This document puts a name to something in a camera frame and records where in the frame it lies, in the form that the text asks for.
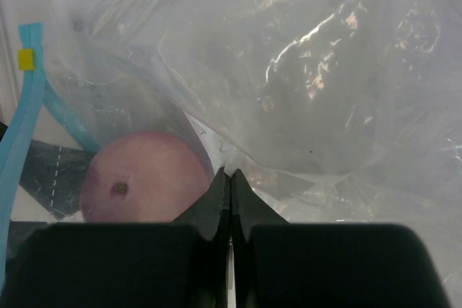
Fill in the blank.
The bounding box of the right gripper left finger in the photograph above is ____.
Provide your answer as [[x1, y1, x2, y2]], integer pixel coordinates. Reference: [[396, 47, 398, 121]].
[[3, 170, 230, 307]]

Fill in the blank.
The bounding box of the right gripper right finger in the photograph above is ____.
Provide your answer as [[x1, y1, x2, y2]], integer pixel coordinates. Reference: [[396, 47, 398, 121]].
[[230, 171, 450, 307]]

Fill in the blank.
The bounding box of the zip top bag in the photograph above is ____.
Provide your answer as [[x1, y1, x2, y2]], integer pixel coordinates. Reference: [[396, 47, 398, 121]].
[[1, 0, 461, 291]]

